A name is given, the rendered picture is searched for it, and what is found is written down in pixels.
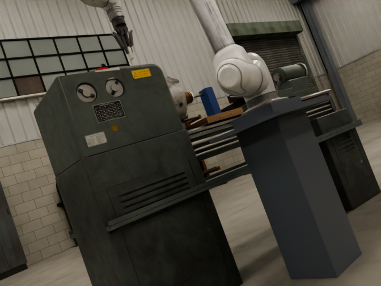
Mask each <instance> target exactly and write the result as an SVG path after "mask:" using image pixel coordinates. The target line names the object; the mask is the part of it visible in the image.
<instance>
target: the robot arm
mask: <svg viewBox="0 0 381 286"><path fill-rule="evenodd" d="M80 1H81V2H83V3H84V4H86V5H89V6H92V7H100V8H101V9H103V10H104V11H106V13H107V15H108V18H109V21H110V22H111V23H112V25H113V28H114V31H113V32H112V36H113V37H114V38H115V39H116V41H117V43H118V44H119V46H120V48H123V49H124V50H125V51H126V54H128V56H129V59H130V60H132V59H133V58H134V56H133V50H132V46H133V45H134V43H133V35H132V33H133V30H129V29H128V27H127V26H126V22H125V19H124V18H125V15H124V13H123V10H122V8H121V1H120V0H80ZM189 1H190V3H191V5H192V7H193V9H194V11H195V13H196V16H197V18H198V20H199V22H200V24H201V26H202V28H203V30H204V33H205V35H206V37H207V39H208V41H209V43H210V45H211V47H212V49H213V51H214V53H215V56H214V60H213V65H214V69H215V78H216V81H217V84H218V86H219V87H220V88H221V90H223V91H224V92H225V93H227V94H230V95H233V96H242V97H243V98H244V100H245V102H246V105H247V108H248V110H246V112H244V113H242V114H241V116H244V115H246V114H248V113H250V112H252V111H254V110H257V109H259V108H261V107H263V106H265V105H267V104H269V103H273V102H277V101H280V100H284V99H288V98H289V97H283V98H280V97H279V96H278V94H277V92H276V90H275V87H274V83H273V80H272V77H271V75H270V72H269V70H268V67H267V65H266V63H265V62H264V60H263V59H262V58H261V57H260V56H259V55H257V54H255V53H247V52H246V51H245V49H244V48H243V47H241V46H240V45H236V44H235V42H234V40H233V38H232V36H231V34H230V32H229V30H228V28H227V26H226V23H225V21H224V20H223V18H222V15H221V13H220V12H219V10H218V7H217V5H216V4H215V2H214V0H189ZM127 33H128V34H129V38H128V34H127Z"/></svg>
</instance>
